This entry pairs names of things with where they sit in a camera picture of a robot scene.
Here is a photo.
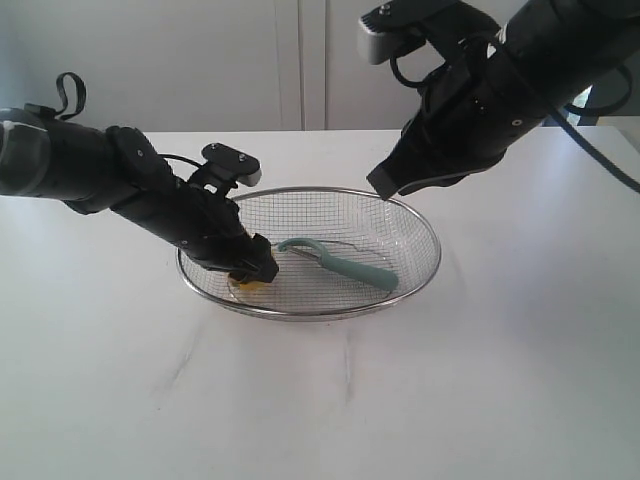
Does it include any camera cable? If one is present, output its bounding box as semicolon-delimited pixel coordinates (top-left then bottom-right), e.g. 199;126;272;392
22;71;88;122
388;34;640;193

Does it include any left camera cable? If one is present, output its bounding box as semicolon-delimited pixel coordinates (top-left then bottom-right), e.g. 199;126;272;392
22;71;88;122

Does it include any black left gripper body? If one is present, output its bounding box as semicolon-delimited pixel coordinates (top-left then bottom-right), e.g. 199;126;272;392
112;176;258;273

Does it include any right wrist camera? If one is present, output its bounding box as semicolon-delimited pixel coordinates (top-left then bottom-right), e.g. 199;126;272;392
357;0;500;65

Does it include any right camera cable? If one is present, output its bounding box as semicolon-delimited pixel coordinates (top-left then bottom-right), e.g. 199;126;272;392
388;34;640;193

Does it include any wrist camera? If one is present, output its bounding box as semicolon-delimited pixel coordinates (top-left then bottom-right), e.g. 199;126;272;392
188;143;262;196
357;0;500;65

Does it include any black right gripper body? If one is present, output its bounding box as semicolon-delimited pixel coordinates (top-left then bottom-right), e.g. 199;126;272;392
402;44;545;171

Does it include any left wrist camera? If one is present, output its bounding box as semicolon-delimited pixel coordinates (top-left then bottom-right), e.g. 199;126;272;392
188;143;262;196

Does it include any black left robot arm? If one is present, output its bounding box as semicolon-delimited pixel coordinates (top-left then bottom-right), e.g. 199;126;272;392
1;108;279;283

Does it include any wire mesh basket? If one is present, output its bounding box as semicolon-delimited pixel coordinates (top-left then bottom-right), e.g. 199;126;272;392
176;186;442;321

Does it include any teal handled peeler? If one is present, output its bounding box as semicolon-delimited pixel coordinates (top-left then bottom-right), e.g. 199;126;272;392
277;237;399;292

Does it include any yellow lemon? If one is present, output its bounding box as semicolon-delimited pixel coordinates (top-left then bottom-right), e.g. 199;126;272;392
228;277;269;292

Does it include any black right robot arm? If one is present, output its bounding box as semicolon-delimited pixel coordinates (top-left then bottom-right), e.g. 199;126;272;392
358;1;639;199

